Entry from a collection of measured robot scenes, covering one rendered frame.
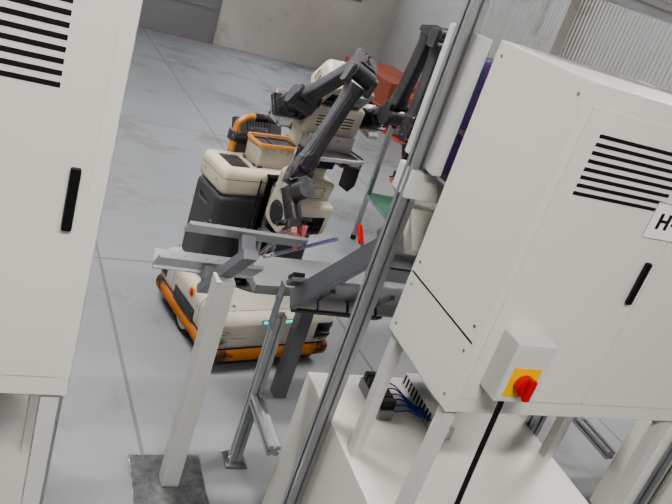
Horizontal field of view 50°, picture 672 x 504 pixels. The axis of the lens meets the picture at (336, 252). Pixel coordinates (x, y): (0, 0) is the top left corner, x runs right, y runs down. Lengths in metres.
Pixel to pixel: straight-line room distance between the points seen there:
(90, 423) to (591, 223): 1.96
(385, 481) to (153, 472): 0.99
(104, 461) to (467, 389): 1.50
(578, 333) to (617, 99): 0.51
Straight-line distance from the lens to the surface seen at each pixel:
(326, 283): 2.15
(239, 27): 10.39
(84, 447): 2.72
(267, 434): 2.42
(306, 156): 2.31
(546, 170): 1.38
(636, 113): 1.42
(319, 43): 10.81
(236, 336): 3.10
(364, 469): 1.94
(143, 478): 2.62
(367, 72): 2.37
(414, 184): 1.71
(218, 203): 3.13
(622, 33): 7.61
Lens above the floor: 1.81
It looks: 23 degrees down
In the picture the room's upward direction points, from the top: 19 degrees clockwise
